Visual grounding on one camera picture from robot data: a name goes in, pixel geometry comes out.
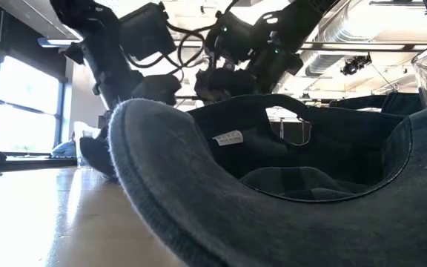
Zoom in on faded blue baseball cap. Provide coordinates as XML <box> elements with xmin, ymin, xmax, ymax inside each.
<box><xmin>328</xmin><ymin>92</ymin><xmax>424</xmax><ymax>116</ymax></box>

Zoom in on silver ventilation duct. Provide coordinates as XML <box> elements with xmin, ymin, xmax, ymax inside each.
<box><xmin>302</xmin><ymin>0</ymin><xmax>427</xmax><ymax>77</ymax></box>

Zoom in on blue denim baseball cap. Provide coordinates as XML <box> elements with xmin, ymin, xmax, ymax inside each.
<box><xmin>79</xmin><ymin>125</ymin><xmax>122</xmax><ymax>182</ymax></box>

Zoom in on large bright window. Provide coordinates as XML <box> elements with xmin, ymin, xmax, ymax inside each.
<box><xmin>0</xmin><ymin>55</ymin><xmax>66</xmax><ymax>156</ymax></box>

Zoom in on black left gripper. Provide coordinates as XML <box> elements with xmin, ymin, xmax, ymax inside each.
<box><xmin>131</xmin><ymin>73</ymin><xmax>181</xmax><ymax>106</ymax></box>

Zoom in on black aluminium table frame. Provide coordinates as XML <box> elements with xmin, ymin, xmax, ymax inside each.
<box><xmin>0</xmin><ymin>140</ymin><xmax>79</xmax><ymax>176</ymax></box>

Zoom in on black ceiling-mounted camera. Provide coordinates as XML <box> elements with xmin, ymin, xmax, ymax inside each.
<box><xmin>341</xmin><ymin>53</ymin><xmax>372</xmax><ymax>77</ymax></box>

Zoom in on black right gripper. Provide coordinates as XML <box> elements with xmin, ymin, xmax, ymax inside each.
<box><xmin>195</xmin><ymin>68</ymin><xmax>259</xmax><ymax>104</ymax></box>

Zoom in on navy cap with white label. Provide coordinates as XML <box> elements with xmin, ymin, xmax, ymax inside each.
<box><xmin>107</xmin><ymin>92</ymin><xmax>427</xmax><ymax>267</ymax></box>

